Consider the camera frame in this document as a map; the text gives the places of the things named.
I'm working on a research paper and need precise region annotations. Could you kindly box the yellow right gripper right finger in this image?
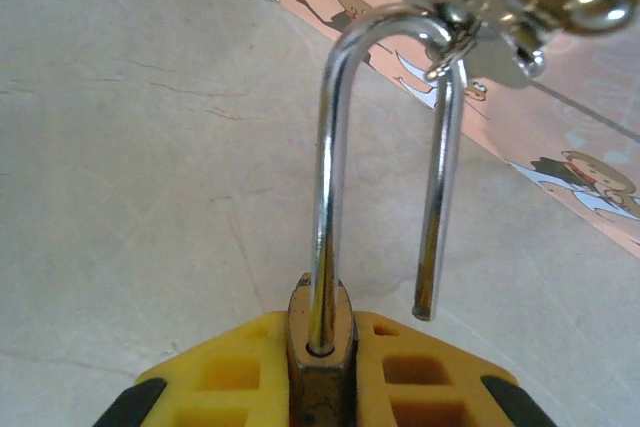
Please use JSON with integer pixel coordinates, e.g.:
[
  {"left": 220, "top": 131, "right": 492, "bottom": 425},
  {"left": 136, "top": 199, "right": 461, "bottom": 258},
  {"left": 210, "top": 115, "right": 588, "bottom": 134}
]
[{"left": 352, "top": 310, "right": 559, "bottom": 427}]

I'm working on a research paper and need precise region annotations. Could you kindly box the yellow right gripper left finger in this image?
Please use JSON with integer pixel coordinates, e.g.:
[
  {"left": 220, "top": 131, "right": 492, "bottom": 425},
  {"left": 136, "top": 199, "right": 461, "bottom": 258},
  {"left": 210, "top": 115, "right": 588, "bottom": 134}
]
[{"left": 97, "top": 310, "right": 292, "bottom": 427}]

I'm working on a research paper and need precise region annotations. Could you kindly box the brass padlock with chrome shackle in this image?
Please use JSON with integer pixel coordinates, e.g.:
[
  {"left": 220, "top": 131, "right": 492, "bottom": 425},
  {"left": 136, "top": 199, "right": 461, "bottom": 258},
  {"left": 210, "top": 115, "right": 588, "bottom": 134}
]
[{"left": 285, "top": 0, "right": 469, "bottom": 427}]

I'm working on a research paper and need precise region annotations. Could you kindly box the chrome metal latch fitting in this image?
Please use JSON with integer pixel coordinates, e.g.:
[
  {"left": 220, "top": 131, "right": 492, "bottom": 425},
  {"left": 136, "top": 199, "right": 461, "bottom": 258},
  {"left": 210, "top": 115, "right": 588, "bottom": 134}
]
[{"left": 404, "top": 0, "right": 640, "bottom": 94}]

